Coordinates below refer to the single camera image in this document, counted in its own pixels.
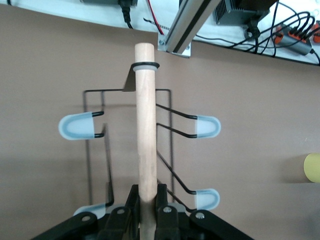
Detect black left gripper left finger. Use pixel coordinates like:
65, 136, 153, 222
98, 184, 141, 240

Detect metal beam bracket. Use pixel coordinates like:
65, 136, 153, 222
157, 33, 192, 59

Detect red wire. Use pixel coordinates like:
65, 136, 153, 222
145, 0, 166, 35

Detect black wire cup holder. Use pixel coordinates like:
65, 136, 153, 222
57, 42, 222, 240

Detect brown table mat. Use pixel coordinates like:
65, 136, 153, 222
0, 4, 320, 240

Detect black power plug cable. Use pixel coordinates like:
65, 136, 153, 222
118, 0, 138, 30

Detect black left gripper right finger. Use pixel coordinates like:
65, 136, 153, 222
154, 183, 180, 240

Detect grey power supply box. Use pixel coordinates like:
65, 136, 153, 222
212, 0, 272, 25

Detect aluminium profile beam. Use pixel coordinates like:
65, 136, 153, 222
165, 0, 222, 55

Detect black hub orange connectors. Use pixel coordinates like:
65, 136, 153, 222
273, 21, 316, 56

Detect yellow plastic cup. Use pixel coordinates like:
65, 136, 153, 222
303, 152, 320, 183

